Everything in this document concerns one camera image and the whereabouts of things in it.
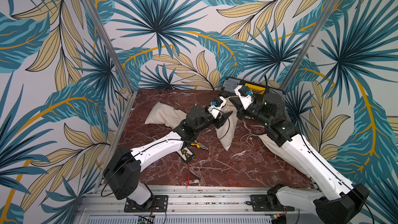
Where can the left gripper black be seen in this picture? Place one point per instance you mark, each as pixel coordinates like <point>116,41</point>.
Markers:
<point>220,121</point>

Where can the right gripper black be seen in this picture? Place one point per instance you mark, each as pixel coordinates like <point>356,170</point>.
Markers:
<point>245,111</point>

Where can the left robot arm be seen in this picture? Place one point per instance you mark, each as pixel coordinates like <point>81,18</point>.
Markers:
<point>123,171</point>

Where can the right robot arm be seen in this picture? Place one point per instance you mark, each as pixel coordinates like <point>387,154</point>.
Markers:
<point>339,200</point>

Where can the rear cream cloth bag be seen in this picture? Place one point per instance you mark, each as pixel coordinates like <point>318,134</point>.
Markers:
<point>272,146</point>

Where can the flat cream cloth bag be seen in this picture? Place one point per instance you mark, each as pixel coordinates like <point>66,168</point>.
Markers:
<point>165,114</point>

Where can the black yellow toolbox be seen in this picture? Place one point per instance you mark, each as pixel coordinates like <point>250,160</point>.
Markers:
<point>229,85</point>

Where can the yellow black pliers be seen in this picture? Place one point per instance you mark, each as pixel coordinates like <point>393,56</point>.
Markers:
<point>198,145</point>

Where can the black connector board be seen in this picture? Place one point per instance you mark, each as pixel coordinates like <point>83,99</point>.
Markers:
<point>186,154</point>

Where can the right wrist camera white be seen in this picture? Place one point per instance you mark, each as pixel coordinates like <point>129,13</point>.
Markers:
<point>246,97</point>

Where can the red black wire leads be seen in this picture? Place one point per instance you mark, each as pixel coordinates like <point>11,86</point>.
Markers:
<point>189,174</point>

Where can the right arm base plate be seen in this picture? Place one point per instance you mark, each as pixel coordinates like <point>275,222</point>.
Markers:
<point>267,203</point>

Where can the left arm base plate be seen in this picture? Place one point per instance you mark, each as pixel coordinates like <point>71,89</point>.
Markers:
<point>157,203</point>

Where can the aluminium front rail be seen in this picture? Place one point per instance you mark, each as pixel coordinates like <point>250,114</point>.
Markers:
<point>189,205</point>

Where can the right aluminium corner post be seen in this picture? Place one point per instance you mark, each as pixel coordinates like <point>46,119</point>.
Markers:
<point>324,12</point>

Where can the aluminium corner post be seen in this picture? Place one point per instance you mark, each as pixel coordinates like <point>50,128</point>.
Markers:
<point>97,22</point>
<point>324,12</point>

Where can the left aluminium corner post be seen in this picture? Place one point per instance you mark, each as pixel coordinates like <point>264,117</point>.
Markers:
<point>97,22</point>

